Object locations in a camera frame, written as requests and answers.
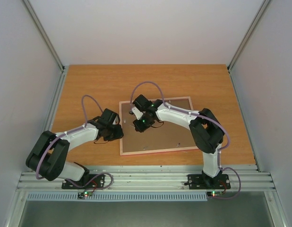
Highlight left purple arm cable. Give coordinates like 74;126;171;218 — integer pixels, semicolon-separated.
35;95;115;190

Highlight right aluminium corner post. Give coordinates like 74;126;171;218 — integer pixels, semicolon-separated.
227;0;272;73

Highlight left aluminium corner post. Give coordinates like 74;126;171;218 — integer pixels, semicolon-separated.
21;0;65;72

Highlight grey slotted cable duct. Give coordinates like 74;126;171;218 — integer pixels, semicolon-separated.
26;192;207;202

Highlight left controller board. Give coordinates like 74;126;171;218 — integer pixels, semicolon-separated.
77;192;93;200

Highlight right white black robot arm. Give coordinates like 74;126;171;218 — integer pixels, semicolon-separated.
129;95;225;188

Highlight controller board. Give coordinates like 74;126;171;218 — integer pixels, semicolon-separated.
207;191;224;198
77;192;93;200

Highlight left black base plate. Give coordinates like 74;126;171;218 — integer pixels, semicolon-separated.
61;174;105;190

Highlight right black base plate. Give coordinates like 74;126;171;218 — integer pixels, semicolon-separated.
185;174;231;190

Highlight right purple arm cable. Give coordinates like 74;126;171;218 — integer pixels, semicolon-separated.
128;81;242;201

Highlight pink photo frame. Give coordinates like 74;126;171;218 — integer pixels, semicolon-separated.
119;101;197;156

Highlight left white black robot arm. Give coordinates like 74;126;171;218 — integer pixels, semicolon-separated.
26;108;124;189

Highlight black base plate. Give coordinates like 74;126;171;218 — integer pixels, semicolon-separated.
61;174;105;190
185;174;231;190

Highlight aluminium front rail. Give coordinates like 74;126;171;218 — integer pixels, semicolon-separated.
17;165;276;192

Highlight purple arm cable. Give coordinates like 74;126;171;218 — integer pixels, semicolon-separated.
128;81;242;201
35;95;115;190

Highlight aluminium corner post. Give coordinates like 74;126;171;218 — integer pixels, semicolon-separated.
21;0;65;72
227;0;272;73

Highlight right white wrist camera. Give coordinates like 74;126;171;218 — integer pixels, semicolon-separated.
130;106;144;120

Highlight right controller board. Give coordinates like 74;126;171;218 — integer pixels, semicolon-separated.
207;191;224;198

